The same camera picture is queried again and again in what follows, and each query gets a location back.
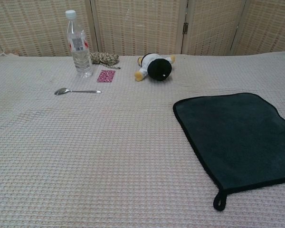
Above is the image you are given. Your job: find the dark green and yellow towel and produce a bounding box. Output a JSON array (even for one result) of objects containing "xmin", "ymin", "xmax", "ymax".
[{"xmin": 172, "ymin": 92, "xmax": 285, "ymax": 211}]

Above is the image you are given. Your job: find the waffle weave tablecloth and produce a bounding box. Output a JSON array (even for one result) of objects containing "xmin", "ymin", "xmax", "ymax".
[{"xmin": 0, "ymin": 50, "xmax": 285, "ymax": 228}]

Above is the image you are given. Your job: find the black and white plush toy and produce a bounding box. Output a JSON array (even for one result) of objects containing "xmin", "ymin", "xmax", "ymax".
[{"xmin": 134, "ymin": 53, "xmax": 176, "ymax": 82}]

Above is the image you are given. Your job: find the pink patterned card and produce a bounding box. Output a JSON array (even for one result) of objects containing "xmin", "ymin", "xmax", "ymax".
[{"xmin": 96, "ymin": 69, "xmax": 116, "ymax": 84}]

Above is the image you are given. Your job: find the metal spoon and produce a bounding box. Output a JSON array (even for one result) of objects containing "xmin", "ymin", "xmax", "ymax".
[{"xmin": 54, "ymin": 87, "xmax": 102, "ymax": 96}]

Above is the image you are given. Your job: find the clear plastic water bottle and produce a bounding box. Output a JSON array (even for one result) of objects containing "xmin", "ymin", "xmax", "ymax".
[{"xmin": 65, "ymin": 9, "xmax": 94, "ymax": 78}]

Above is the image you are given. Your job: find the woven bamboo folding screen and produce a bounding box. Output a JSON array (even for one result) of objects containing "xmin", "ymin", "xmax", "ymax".
[{"xmin": 0, "ymin": 0, "xmax": 285, "ymax": 57}]

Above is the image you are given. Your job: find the coiled beige patterned rope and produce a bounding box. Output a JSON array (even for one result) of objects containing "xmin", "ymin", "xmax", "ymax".
[{"xmin": 89, "ymin": 51, "xmax": 122, "ymax": 70}]

